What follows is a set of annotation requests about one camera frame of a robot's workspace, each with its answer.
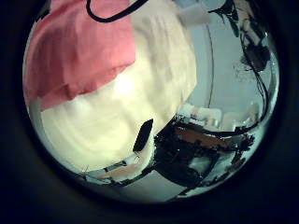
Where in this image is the black right hand cable bundle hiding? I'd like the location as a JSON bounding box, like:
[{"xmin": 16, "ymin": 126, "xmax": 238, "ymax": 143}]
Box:
[{"xmin": 249, "ymin": 63, "xmax": 271, "ymax": 126}]

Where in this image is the thick black looped cable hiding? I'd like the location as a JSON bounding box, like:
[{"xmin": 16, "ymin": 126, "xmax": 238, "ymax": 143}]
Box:
[{"xmin": 85, "ymin": 0, "xmax": 150, "ymax": 23}]

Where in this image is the orange cloth garment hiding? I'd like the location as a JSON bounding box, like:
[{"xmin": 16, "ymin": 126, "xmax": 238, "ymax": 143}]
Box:
[{"xmin": 22, "ymin": 0, "xmax": 137, "ymax": 112}]

